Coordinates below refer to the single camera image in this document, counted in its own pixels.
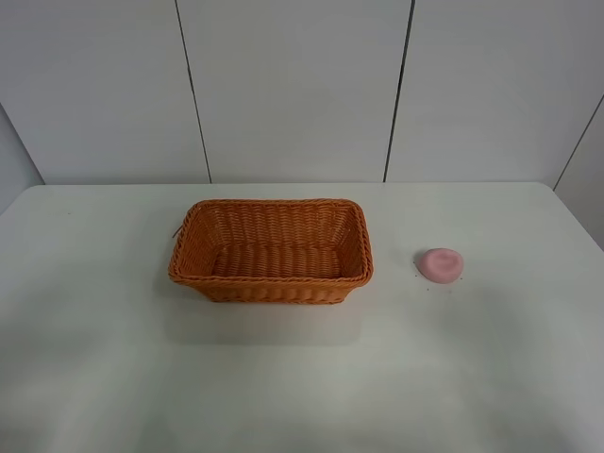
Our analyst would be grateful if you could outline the pink peach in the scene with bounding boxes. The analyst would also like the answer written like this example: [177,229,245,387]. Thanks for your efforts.
[415,248,464,284]

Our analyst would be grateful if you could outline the orange woven rectangular basket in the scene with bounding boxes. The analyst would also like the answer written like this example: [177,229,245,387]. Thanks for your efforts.
[168,198,373,305]

